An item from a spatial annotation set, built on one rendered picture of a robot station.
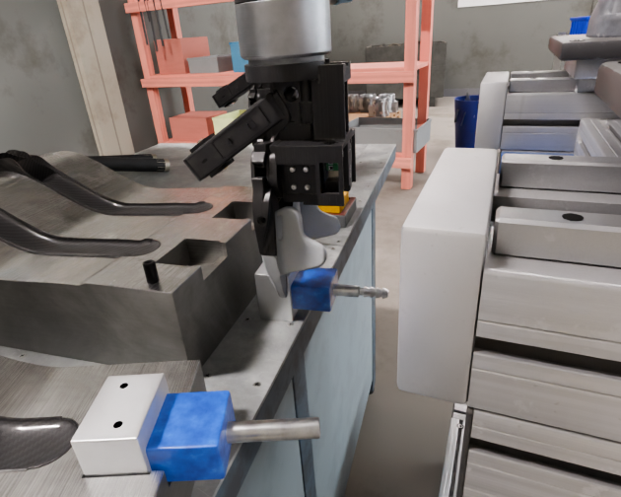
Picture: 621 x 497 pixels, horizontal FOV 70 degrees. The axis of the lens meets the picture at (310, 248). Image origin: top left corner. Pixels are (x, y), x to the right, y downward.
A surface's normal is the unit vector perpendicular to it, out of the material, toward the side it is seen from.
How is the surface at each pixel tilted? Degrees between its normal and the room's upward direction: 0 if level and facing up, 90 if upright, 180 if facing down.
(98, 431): 0
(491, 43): 90
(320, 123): 90
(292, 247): 79
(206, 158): 92
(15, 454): 4
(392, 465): 0
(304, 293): 90
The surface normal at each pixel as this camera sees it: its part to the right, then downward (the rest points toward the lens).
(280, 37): -0.05, 0.44
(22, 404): 0.12, -0.89
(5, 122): 0.92, 0.11
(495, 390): -0.38, 0.43
